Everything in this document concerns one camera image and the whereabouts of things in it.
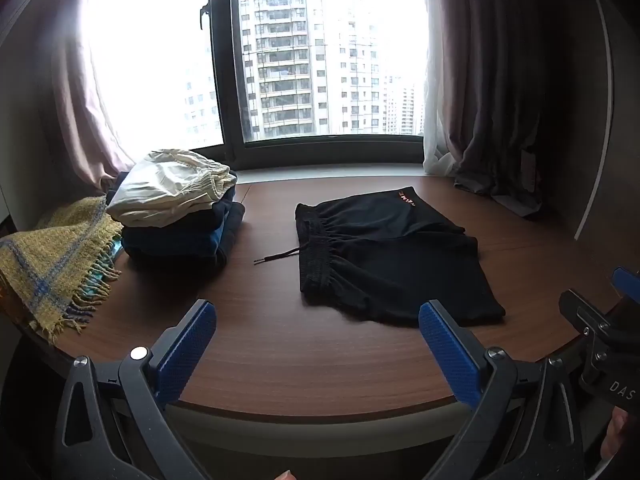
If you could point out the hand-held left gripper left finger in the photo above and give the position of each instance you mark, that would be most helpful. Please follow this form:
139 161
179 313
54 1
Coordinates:
190 345

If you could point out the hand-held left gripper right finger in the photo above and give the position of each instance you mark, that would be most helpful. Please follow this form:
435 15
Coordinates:
447 355

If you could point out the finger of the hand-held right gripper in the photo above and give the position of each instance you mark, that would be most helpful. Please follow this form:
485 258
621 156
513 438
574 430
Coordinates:
627 282
575 305

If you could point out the black shorts pants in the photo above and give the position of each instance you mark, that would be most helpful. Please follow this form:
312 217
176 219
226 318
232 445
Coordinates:
390 260

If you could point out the navy folded pants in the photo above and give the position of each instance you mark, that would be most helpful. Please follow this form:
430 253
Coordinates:
170 242

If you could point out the cream folded pants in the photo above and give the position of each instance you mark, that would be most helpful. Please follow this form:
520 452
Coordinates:
160 190

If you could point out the person's right hand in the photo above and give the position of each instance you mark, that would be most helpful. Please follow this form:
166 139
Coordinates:
614 435

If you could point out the person's left hand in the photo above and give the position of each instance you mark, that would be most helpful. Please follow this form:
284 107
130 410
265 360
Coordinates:
284 476

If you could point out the blue folded garment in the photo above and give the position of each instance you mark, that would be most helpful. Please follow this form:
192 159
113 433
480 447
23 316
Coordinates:
216 237

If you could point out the yellow plaid fringed scarf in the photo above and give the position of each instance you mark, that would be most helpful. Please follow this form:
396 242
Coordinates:
50 255

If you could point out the white trim strip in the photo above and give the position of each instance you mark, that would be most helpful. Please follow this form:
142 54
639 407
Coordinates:
602 110

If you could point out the white window sill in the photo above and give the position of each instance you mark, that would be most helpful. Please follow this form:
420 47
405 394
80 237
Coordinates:
325 172

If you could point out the dark grey curtain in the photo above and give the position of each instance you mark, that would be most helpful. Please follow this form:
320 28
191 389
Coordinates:
500 85

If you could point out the white sheer curtain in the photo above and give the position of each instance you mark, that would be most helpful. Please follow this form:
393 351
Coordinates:
435 110

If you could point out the pink curtain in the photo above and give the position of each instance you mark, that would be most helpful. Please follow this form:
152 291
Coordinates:
75 110

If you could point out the apartment buildings outside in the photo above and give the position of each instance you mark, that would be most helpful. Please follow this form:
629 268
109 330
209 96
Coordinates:
290 60

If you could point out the black window frame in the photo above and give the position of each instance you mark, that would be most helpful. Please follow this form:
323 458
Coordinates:
222 60

